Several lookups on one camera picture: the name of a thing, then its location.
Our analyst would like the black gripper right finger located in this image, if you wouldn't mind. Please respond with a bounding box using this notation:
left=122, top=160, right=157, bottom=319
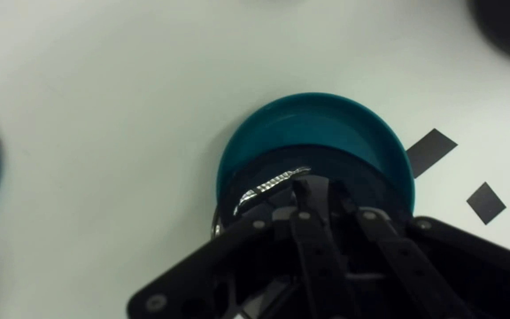
left=331, top=182, right=510, bottom=319

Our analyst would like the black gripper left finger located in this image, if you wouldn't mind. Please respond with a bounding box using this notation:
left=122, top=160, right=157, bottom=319
left=127, top=175, right=357, bottom=319

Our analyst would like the black toy pot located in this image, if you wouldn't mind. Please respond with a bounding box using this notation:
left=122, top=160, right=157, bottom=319
left=467, top=0, right=510, bottom=65

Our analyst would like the small black tape mark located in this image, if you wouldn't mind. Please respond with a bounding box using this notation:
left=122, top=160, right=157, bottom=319
left=405, top=127, right=458, bottom=178

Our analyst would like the teal frying pan grey handle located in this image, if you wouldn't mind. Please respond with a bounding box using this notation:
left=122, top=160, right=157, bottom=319
left=214, top=91, right=417, bottom=237

